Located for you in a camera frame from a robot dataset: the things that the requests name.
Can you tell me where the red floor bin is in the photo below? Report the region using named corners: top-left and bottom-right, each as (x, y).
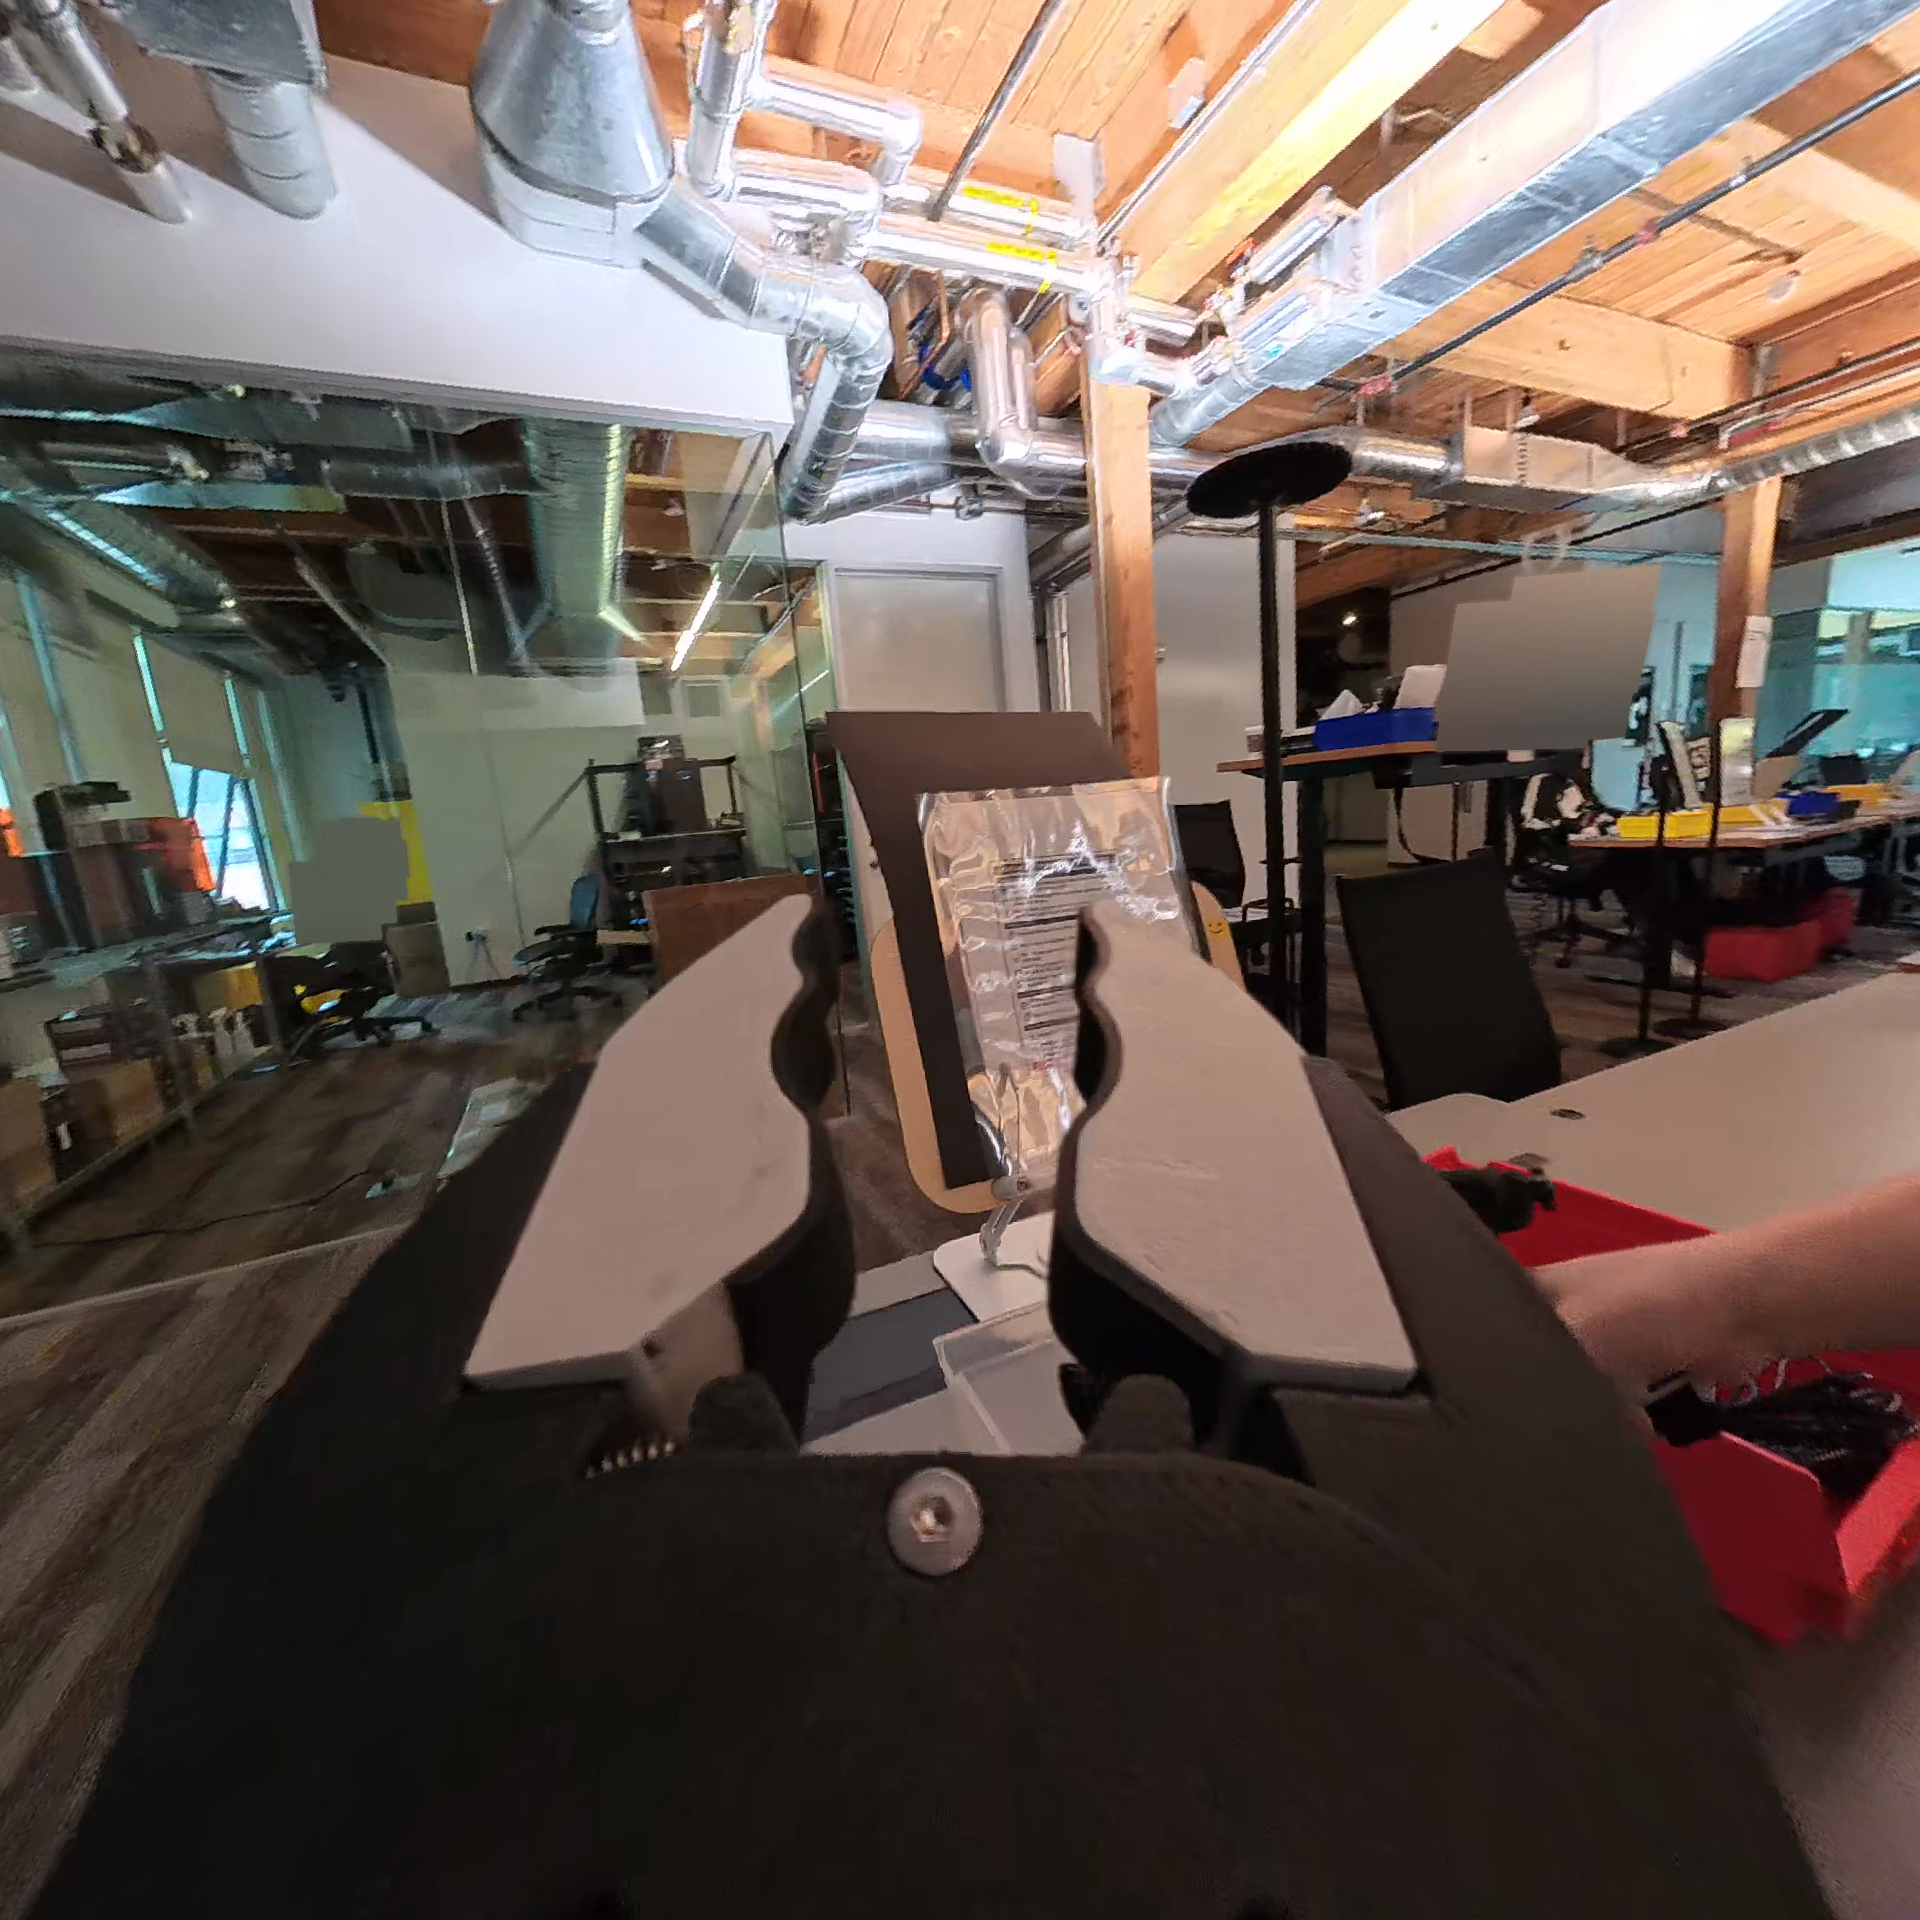
top-left (1702, 885), bottom-right (1870, 984)

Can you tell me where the red plastic bin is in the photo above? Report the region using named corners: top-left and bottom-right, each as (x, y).
top-left (1416, 1145), bottom-right (1920, 1653)

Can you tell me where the large cardboard box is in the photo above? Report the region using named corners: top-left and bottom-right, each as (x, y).
top-left (642, 883), bottom-right (820, 992)

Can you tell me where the silver round ventilation duct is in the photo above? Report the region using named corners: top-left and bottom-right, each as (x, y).
top-left (464, 0), bottom-right (1155, 526)

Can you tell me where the white tablet stand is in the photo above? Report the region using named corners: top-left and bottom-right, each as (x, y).
top-left (929, 1164), bottom-right (1082, 1323)

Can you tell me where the blue office chair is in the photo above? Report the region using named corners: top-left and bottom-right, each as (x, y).
top-left (510, 870), bottom-right (629, 1026)

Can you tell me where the silver rectangular air duct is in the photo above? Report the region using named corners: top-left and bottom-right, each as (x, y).
top-left (1199, 0), bottom-right (1920, 399)

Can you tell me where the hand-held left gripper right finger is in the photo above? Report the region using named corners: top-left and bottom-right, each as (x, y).
top-left (1048, 899), bottom-right (1419, 1427)

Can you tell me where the wooden sign board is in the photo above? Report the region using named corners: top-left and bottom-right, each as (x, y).
top-left (823, 714), bottom-right (1245, 1217)

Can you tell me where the thin black usb-c cable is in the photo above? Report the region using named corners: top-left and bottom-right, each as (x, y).
top-left (1724, 1350), bottom-right (1920, 1502)

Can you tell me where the clear plastic bin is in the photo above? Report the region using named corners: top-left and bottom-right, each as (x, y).
top-left (929, 1298), bottom-right (1090, 1454)

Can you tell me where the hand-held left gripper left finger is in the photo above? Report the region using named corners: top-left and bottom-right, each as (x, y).
top-left (461, 899), bottom-right (853, 1413)

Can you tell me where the metal shelf with boxes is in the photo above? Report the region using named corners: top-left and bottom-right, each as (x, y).
top-left (0, 780), bottom-right (285, 1224)

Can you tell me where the black metal storage rack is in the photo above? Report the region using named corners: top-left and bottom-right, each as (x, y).
top-left (582, 734), bottom-right (752, 933)

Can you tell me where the person's right forearm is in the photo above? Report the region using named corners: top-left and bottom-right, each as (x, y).
top-left (1529, 1171), bottom-right (1920, 1390)

